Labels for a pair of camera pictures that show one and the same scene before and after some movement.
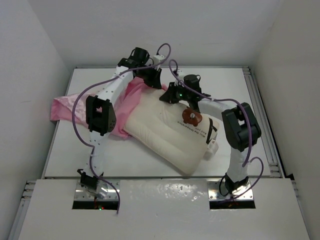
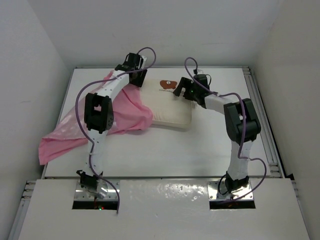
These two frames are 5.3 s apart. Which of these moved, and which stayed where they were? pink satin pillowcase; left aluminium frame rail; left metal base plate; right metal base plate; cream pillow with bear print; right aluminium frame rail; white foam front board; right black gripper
Moved: cream pillow with bear print; pink satin pillowcase; right black gripper
Stayed: right metal base plate; left aluminium frame rail; white foam front board; right aluminium frame rail; left metal base plate
